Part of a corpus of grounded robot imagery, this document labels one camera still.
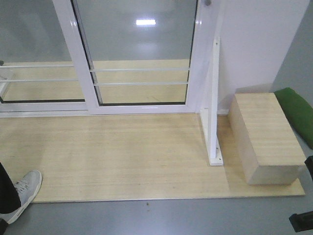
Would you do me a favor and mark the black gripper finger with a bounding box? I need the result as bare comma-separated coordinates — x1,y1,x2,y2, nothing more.
305,156,313,180
289,211,313,232
0,219,8,235

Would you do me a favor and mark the silver door handle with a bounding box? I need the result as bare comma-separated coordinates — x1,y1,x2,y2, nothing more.
204,0,212,6

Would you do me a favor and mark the white framed sliding glass door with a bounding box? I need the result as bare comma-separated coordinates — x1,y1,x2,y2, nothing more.
53,0,195,115

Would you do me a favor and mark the white fixed glass door panel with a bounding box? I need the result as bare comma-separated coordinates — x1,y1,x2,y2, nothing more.
0,0,87,114

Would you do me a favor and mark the black trouser leg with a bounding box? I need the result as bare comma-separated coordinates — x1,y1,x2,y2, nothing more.
0,164,21,214

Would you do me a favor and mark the light wooden box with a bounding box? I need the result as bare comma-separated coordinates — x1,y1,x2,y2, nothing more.
228,93,305,185

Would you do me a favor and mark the grey white sneaker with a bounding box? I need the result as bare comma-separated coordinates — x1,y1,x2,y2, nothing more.
0,170,43,224

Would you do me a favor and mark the green cushion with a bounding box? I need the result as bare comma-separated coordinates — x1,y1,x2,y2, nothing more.
274,87,313,149

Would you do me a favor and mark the light plywood floor platform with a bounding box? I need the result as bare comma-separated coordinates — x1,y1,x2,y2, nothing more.
0,114,305,203

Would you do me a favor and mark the white wooden support brace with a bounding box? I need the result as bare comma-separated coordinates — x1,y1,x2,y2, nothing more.
200,36,224,166

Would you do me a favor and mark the white door frame post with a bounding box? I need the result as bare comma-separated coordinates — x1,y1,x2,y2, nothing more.
190,0,222,113

